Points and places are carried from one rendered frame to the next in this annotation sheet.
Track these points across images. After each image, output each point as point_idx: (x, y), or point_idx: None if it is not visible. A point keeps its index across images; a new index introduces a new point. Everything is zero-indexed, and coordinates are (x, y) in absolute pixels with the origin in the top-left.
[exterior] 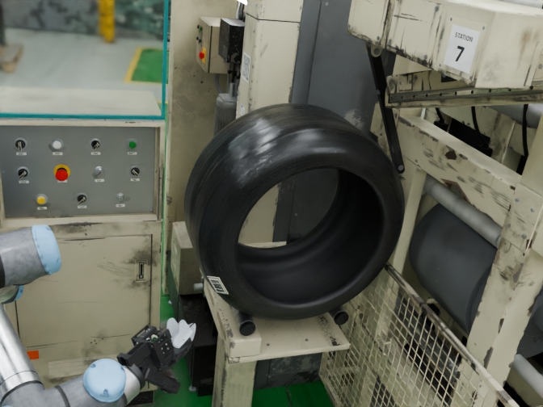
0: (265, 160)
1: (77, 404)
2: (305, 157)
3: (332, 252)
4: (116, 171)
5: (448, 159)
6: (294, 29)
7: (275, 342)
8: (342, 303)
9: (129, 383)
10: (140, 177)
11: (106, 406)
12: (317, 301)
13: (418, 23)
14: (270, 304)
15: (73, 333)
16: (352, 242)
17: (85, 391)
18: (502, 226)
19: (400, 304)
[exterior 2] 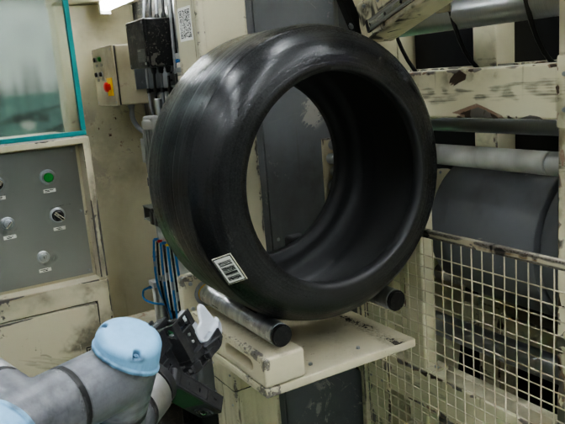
0: (257, 68)
1: (94, 383)
2: (306, 58)
3: (351, 237)
4: (32, 220)
5: (456, 84)
6: None
7: (318, 360)
8: (393, 272)
9: (155, 383)
10: (66, 223)
11: (139, 389)
12: (362, 273)
13: None
14: (305, 284)
15: None
16: (373, 214)
17: (101, 363)
18: (555, 118)
19: (439, 318)
